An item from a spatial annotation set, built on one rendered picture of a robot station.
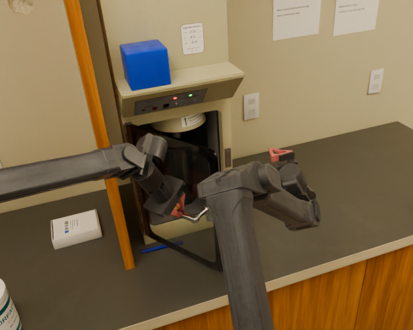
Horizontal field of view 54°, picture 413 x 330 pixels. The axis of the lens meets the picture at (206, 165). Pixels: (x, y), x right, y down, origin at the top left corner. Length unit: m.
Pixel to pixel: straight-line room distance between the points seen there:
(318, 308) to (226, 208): 0.95
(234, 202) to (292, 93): 1.27
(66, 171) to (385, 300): 1.28
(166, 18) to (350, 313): 1.18
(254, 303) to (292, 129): 1.39
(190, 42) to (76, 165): 0.48
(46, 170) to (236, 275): 0.40
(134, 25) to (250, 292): 0.73
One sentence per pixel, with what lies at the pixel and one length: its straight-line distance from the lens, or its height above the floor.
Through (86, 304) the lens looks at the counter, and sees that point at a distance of 1.27.
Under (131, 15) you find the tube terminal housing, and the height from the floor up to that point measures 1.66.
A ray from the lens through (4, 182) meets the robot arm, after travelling 0.77.
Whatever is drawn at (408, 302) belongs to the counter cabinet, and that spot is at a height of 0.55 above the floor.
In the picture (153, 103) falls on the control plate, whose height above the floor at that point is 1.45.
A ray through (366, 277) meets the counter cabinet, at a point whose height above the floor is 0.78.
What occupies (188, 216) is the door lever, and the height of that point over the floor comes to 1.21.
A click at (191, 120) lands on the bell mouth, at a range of 1.23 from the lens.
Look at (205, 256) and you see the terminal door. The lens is 1.19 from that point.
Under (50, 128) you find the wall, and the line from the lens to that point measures 1.61.
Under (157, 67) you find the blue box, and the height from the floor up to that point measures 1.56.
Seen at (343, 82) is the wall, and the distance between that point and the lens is 1.98.
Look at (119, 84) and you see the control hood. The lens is 1.07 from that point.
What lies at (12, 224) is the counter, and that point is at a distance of 1.67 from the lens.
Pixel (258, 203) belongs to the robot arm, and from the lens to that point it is 0.76.
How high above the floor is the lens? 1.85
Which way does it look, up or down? 31 degrees down
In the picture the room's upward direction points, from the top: 4 degrees counter-clockwise
